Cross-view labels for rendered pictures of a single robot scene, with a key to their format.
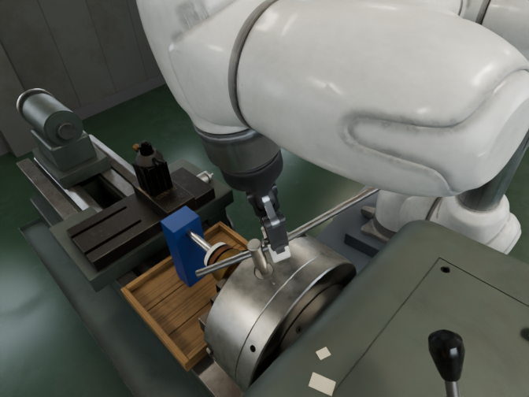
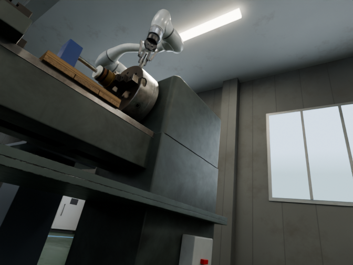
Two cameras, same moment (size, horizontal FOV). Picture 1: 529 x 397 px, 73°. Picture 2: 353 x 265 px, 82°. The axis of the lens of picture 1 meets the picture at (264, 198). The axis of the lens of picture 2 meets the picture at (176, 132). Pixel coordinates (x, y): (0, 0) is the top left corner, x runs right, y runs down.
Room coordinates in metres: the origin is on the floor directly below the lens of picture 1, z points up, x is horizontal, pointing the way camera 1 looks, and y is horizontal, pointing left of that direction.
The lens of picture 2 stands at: (0.20, 0.96, 0.46)
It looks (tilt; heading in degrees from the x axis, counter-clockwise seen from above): 25 degrees up; 264
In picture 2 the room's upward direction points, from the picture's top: 10 degrees clockwise
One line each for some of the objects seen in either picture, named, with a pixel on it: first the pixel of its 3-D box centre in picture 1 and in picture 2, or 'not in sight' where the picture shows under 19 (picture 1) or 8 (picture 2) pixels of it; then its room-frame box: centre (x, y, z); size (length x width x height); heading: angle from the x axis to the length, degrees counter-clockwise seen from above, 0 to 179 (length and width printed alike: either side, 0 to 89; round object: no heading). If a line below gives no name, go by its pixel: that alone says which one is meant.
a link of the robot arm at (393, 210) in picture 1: (408, 194); not in sight; (0.86, -0.46, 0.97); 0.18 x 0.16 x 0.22; 45
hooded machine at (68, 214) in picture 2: not in sight; (66, 200); (1.93, -4.44, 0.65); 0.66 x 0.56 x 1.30; 138
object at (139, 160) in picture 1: (148, 155); not in sight; (0.90, 0.34, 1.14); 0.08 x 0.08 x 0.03
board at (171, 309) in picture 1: (206, 284); (64, 94); (0.61, 0.18, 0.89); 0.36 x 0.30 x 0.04; 133
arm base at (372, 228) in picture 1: (391, 220); not in sight; (0.88, -0.44, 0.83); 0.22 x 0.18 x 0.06; 48
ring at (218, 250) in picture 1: (231, 268); (106, 78); (0.51, 0.08, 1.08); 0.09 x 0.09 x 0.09; 43
